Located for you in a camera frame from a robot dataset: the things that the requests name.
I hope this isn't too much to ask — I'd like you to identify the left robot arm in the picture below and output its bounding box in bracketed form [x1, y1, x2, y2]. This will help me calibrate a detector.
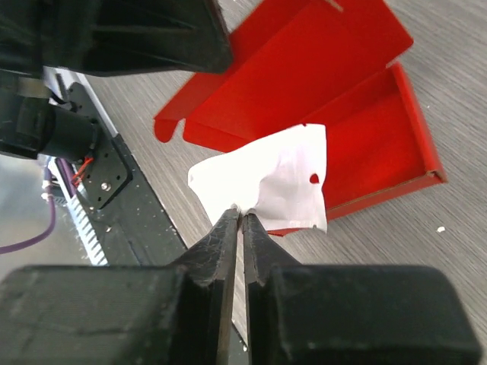
[1, 1, 233, 162]

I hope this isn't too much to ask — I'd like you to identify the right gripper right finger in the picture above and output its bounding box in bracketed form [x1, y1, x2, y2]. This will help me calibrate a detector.
[242, 214, 482, 364]

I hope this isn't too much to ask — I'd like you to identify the red paper box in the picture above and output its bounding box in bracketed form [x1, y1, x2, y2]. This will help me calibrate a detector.
[154, 0, 447, 219]

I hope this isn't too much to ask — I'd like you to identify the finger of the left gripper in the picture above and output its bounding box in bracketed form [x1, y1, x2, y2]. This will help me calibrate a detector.
[37, 0, 234, 77]

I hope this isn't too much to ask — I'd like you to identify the white slotted cable duct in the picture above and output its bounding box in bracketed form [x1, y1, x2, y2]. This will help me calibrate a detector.
[48, 158, 108, 266]

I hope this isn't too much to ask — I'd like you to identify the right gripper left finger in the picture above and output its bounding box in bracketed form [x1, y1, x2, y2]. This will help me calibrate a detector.
[1, 208, 240, 364]

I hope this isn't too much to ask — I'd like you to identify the white paper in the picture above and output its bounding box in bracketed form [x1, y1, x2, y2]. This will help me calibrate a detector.
[188, 124, 327, 231]

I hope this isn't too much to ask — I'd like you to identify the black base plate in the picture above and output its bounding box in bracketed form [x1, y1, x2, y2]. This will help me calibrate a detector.
[67, 82, 249, 364]

